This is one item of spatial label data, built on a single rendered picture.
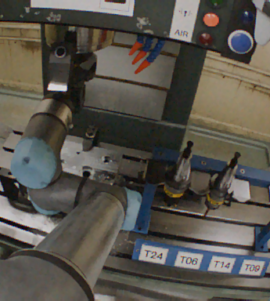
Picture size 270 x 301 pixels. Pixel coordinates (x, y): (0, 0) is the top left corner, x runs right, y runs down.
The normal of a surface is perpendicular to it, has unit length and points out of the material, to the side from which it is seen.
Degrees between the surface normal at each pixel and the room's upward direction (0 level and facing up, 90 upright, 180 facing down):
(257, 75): 90
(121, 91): 90
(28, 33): 90
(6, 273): 43
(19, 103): 0
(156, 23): 90
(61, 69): 58
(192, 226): 0
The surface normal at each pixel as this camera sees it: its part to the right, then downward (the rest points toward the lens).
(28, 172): -0.11, 0.72
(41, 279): 0.52, -0.84
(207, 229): 0.11, -0.69
